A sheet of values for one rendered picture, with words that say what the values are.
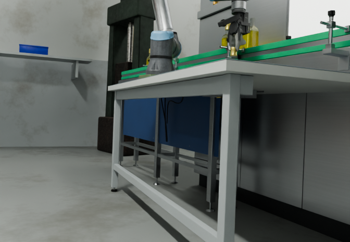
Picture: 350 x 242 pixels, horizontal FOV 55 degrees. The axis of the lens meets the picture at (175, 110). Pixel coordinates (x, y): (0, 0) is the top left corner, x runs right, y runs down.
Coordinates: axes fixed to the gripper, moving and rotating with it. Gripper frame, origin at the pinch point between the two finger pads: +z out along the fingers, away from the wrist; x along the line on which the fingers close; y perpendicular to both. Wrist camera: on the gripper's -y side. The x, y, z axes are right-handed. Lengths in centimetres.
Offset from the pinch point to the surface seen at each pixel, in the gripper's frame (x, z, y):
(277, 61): -14.3, 6.1, 16.6
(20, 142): 368, 84, -83
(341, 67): -50, 13, 17
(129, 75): 167, 1, 3
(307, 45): -30.0, 0.2, 19.2
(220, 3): 63, -46, 33
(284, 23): -0.3, -18.3, 34.2
